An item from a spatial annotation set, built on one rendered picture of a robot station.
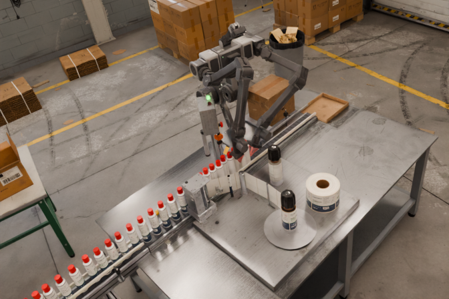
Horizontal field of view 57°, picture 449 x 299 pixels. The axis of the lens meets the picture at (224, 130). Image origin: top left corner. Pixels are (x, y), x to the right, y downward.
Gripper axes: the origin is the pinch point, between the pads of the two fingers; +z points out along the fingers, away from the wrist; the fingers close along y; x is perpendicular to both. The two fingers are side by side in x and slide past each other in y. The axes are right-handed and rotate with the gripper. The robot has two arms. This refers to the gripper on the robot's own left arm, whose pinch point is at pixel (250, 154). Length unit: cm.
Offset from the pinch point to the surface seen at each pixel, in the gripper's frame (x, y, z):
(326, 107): 76, 0, -48
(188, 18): 140, -280, -87
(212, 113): -51, 0, -24
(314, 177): -4, 55, -9
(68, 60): 81, -450, 35
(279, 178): -4.7, 32.4, 2.8
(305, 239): -22, 73, 22
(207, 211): -43, 17, 34
